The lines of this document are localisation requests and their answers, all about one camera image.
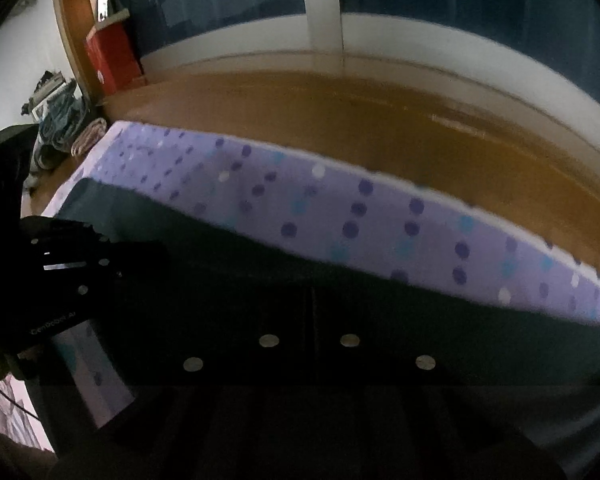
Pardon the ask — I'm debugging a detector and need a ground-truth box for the pile of framed pictures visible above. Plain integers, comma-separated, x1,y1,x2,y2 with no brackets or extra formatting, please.
22,71,66,116

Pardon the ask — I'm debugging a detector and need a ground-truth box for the red box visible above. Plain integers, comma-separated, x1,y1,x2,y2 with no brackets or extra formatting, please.
85,22,145,96

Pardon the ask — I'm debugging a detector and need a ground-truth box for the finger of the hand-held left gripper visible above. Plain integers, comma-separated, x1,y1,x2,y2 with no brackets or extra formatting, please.
22,216,171,314

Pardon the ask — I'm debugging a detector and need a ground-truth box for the pink folded cloth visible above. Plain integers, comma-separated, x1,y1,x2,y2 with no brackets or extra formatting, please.
71,117,109,157

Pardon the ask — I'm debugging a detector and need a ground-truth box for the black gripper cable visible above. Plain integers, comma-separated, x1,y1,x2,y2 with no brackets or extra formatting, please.
0,355,41,418

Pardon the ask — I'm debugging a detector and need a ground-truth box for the dark teal garment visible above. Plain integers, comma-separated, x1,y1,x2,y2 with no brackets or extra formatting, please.
55,177,600,388

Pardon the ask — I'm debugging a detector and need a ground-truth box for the grey folded cloth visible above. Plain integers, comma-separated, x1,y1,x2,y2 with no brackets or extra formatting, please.
30,145,73,171

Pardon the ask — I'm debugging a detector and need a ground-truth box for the wooden window surround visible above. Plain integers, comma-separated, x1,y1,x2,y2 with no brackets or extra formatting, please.
22,0,600,281

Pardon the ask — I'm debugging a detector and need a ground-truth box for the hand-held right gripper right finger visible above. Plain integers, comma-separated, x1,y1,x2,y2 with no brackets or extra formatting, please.
316,287,568,480

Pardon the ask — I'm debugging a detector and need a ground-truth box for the purple dotted bed sheet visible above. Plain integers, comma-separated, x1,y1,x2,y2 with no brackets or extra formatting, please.
50,120,600,431

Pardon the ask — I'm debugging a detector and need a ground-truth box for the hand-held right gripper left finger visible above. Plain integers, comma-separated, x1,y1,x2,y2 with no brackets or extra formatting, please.
45,285,313,480

